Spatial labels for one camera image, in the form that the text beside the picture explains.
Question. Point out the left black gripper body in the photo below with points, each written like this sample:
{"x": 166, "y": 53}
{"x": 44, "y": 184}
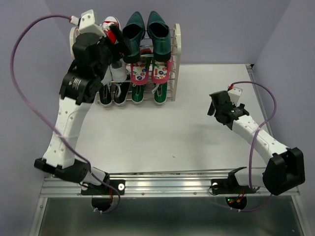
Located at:
{"x": 111, "y": 54}

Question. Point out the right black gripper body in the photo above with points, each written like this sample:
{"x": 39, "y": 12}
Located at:
{"x": 216, "y": 115}

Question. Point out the dark green leather shoe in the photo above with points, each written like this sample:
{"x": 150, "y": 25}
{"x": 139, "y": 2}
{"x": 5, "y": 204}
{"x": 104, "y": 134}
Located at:
{"x": 134, "y": 31}
{"x": 159, "y": 32}

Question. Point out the pink patterned sandal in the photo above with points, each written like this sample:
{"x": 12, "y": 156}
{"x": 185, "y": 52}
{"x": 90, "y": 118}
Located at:
{"x": 139, "y": 74}
{"x": 161, "y": 71}

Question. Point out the green sneaker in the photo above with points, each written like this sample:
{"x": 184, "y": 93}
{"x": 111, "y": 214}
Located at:
{"x": 160, "y": 93}
{"x": 137, "y": 94}

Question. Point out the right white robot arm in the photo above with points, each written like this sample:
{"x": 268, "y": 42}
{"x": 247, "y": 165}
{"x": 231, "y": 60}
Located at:
{"x": 284, "y": 166}

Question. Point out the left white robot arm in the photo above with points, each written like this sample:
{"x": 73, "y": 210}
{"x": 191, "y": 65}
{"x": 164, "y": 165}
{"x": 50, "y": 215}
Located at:
{"x": 76, "y": 98}

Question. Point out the cream metal shoe shelf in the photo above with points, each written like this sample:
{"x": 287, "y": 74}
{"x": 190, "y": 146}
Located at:
{"x": 173, "y": 79}

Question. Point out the right white sneaker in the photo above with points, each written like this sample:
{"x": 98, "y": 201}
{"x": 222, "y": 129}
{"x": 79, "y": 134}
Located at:
{"x": 118, "y": 71}

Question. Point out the white sneaker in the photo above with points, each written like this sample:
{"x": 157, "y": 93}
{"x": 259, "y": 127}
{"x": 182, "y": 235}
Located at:
{"x": 107, "y": 77}
{"x": 118, "y": 71}

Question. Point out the left white sneaker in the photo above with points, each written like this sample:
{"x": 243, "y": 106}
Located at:
{"x": 107, "y": 77}

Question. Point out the right red sneaker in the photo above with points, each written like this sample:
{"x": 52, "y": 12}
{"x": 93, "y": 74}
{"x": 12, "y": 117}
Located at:
{"x": 107, "y": 22}

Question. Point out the right black sneaker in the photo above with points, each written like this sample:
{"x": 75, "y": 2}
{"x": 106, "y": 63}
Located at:
{"x": 121, "y": 93}

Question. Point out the black sneaker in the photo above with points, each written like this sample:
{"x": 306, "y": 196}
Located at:
{"x": 121, "y": 93}
{"x": 105, "y": 95}

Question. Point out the left black sneaker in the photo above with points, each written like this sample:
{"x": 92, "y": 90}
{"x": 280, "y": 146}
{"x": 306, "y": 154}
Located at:
{"x": 105, "y": 95}

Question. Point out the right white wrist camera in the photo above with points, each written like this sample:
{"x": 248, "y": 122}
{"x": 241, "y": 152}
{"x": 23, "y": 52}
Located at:
{"x": 234, "y": 94}

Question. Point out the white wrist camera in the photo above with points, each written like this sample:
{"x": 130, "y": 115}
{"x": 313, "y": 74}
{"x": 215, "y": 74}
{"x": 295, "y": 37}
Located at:
{"x": 89, "y": 24}
{"x": 234, "y": 94}

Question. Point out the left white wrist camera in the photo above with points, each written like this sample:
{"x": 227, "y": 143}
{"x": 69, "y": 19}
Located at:
{"x": 89, "y": 24}

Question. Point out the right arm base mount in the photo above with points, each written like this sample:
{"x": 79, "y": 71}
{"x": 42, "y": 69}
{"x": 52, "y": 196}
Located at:
{"x": 236, "y": 194}

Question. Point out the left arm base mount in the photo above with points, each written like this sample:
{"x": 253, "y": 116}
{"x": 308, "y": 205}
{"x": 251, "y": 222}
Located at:
{"x": 104, "y": 199}

